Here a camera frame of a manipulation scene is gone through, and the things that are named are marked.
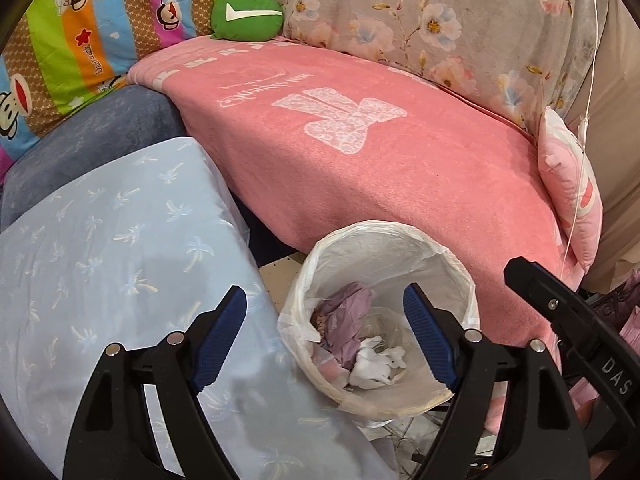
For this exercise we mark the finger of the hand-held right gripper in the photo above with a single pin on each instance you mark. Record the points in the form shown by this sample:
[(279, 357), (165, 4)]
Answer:
[(537, 290)]

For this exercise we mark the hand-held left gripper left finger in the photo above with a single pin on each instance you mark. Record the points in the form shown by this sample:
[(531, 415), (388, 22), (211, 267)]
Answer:
[(220, 340)]

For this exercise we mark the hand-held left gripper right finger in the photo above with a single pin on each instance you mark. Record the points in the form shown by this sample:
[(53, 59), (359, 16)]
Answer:
[(432, 335)]

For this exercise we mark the white sock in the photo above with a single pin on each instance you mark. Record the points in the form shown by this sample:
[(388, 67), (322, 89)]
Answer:
[(372, 365)]

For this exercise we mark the bin with white plastic bag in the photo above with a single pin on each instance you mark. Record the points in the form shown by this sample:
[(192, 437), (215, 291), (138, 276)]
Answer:
[(390, 255)]

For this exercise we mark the lilac cloth scrunchie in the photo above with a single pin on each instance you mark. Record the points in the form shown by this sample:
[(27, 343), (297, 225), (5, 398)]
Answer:
[(345, 310)]

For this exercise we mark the dark purple cloth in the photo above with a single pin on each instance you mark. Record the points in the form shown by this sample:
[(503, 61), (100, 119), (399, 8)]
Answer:
[(620, 305)]

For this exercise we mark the pink pillow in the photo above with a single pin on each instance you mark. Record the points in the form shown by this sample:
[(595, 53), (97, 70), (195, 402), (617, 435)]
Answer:
[(565, 185)]

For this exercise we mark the pink blanket with white bow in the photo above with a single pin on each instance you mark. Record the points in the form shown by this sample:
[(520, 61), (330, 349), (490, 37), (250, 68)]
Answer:
[(350, 170)]

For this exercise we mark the blue-grey cushion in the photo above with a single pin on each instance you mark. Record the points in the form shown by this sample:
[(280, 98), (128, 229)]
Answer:
[(100, 135)]

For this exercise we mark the grey floral blanket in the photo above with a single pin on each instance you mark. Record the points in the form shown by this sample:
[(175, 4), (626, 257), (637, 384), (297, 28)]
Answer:
[(400, 10)]

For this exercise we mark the green round cushion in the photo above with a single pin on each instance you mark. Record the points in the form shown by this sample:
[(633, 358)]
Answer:
[(245, 27)]

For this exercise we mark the colourful striped cartoon quilt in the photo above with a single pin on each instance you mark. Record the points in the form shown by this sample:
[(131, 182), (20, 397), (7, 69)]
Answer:
[(75, 35)]

